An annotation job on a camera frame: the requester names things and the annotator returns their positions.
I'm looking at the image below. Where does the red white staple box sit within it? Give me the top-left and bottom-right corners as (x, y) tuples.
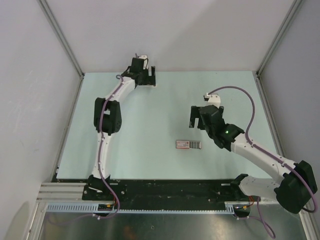
(175, 140), (202, 150)

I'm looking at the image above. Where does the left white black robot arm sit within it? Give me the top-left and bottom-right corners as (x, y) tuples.
(87, 55), (156, 200)

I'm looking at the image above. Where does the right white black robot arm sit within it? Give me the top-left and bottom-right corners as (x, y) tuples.
(189, 105), (318, 214)

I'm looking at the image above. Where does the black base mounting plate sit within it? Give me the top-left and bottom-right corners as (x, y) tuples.
(51, 177), (261, 204)

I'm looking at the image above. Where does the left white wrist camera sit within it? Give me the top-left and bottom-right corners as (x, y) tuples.
(135, 54), (149, 70)

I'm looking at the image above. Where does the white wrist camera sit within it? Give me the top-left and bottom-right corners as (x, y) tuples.
(135, 54), (149, 70)
(203, 93), (221, 108)

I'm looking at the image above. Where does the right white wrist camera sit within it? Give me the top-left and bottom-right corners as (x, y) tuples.
(203, 93), (221, 108)

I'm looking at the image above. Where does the aluminium frame rail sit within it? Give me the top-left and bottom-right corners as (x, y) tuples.
(37, 182), (85, 202)

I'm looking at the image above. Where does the grey slotted cable duct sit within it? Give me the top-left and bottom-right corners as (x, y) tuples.
(46, 201), (237, 214)

